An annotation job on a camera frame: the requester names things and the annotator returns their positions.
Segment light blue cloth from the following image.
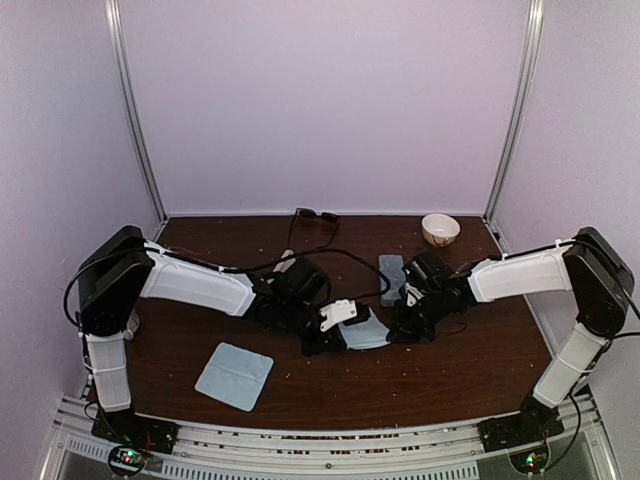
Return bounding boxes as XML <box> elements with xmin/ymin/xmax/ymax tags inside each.
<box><xmin>339</xmin><ymin>308</ymin><xmax>389</xmax><ymax>351</ymax></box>
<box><xmin>194</xmin><ymin>342</ymin><xmax>274</xmax><ymax>412</ymax></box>

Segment grey-blue glasses case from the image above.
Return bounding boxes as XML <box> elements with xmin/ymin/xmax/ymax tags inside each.
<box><xmin>378</xmin><ymin>254</ymin><xmax>405</xmax><ymax>308</ymax></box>

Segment pink glasses case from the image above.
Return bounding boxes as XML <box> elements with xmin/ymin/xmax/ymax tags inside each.
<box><xmin>273</xmin><ymin>249</ymin><xmax>295</xmax><ymax>273</ymax></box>

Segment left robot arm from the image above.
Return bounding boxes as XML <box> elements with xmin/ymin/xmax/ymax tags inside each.
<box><xmin>67</xmin><ymin>225</ymin><xmax>357</xmax><ymax>444</ymax></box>

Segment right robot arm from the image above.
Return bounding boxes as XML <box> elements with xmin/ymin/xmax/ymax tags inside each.
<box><xmin>387</xmin><ymin>227</ymin><xmax>638</xmax><ymax>442</ymax></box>

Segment dark sunglasses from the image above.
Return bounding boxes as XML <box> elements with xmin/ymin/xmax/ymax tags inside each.
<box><xmin>287</xmin><ymin>207</ymin><xmax>341</xmax><ymax>250</ymax></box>

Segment white ceramic bowl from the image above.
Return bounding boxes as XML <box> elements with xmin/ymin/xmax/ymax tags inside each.
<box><xmin>421</xmin><ymin>213</ymin><xmax>461</xmax><ymax>248</ymax></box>

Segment patterned mug orange inside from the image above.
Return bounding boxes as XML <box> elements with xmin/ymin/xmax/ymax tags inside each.
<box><xmin>123</xmin><ymin>311</ymin><xmax>140</xmax><ymax>341</ymax></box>

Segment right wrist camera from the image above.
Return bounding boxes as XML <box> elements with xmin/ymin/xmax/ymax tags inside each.
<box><xmin>404</xmin><ymin>283</ymin><xmax>423</xmax><ymax>307</ymax></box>

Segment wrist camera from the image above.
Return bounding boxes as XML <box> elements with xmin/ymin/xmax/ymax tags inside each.
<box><xmin>404</xmin><ymin>283</ymin><xmax>423</xmax><ymax>307</ymax></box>
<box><xmin>319</xmin><ymin>299</ymin><xmax>371</xmax><ymax>333</ymax></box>

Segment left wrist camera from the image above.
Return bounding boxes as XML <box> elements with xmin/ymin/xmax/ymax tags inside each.
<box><xmin>319</xmin><ymin>299</ymin><xmax>371</xmax><ymax>333</ymax></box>

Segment aluminium front rail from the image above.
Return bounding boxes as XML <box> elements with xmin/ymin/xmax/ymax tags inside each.
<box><xmin>37</xmin><ymin>394</ymin><xmax>621</xmax><ymax>479</ymax></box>

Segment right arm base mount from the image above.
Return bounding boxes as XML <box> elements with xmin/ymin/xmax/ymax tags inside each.
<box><xmin>478</xmin><ymin>414</ymin><xmax>565</xmax><ymax>476</ymax></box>

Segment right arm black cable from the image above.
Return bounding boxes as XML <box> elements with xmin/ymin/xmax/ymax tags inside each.
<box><xmin>564</xmin><ymin>234</ymin><xmax>640</xmax><ymax>451</ymax></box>

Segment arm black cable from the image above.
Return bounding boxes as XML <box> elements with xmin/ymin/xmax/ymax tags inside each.
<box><xmin>564</xmin><ymin>234</ymin><xmax>640</xmax><ymax>451</ymax></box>
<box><xmin>62</xmin><ymin>247</ymin><xmax>391</xmax><ymax>331</ymax></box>

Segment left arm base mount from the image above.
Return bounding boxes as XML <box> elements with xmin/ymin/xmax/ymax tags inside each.
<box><xmin>91</xmin><ymin>418</ymin><xmax>179</xmax><ymax>477</ymax></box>

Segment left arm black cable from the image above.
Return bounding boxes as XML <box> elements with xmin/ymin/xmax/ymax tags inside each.
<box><xmin>62</xmin><ymin>247</ymin><xmax>391</xmax><ymax>331</ymax></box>

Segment right aluminium frame post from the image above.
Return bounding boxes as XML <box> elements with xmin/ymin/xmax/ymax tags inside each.
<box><xmin>483</xmin><ymin>0</ymin><xmax>545</xmax><ymax>225</ymax></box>

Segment aluminium frame post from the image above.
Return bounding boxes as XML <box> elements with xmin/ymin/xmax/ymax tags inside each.
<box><xmin>104</xmin><ymin>0</ymin><xmax>168</xmax><ymax>223</ymax></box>
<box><xmin>483</xmin><ymin>0</ymin><xmax>545</xmax><ymax>225</ymax></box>

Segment left aluminium frame post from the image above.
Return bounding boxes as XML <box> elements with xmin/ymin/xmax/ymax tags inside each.
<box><xmin>104</xmin><ymin>0</ymin><xmax>168</xmax><ymax>223</ymax></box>

